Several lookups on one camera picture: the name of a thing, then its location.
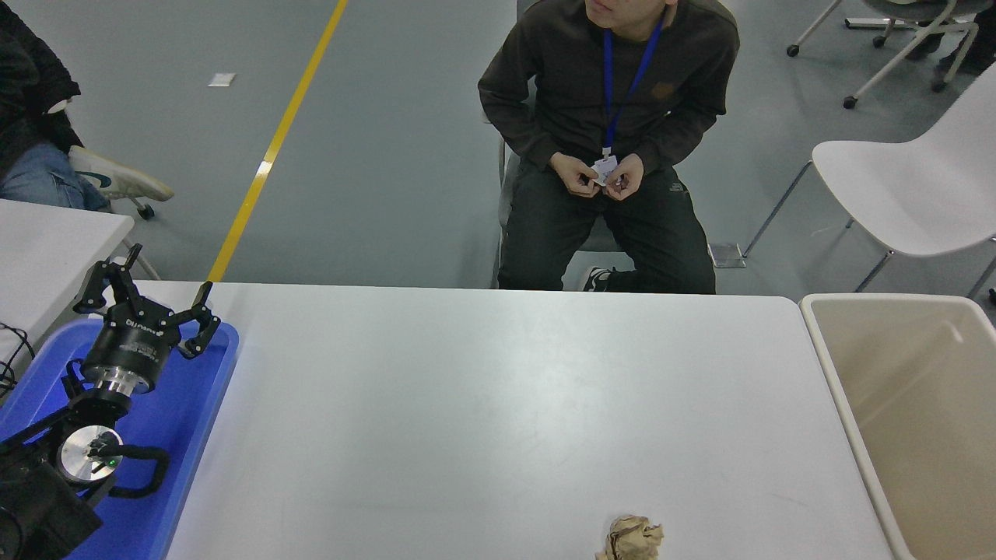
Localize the yellow floor tape line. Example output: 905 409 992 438
206 0 349 282

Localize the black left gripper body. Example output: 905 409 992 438
81 306 180 387

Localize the person with blue lanyard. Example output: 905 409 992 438
477 0 742 295

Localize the crumpled tan paper ball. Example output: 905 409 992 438
596 515 665 560

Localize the large pale bin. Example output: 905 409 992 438
800 292 996 560

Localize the blue lanyard with badge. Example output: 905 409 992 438
593 12 668 184

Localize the white swivel chair with casters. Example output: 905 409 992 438
47 98 162 281

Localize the white side table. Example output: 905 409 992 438
0 198 135 374

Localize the black cable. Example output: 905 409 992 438
0 321 37 399

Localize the person's right hand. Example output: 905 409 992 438
550 152 601 198

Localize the white shell chair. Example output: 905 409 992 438
743 61 996 300

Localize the person in black trousers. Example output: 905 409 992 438
907 0 996 76

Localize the person in blue jeans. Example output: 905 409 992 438
0 0 111 211

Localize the white-legged office chair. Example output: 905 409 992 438
786 0 980 110

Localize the person's left hand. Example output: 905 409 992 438
603 153 645 201

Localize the blue plastic tray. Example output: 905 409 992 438
0 317 240 560

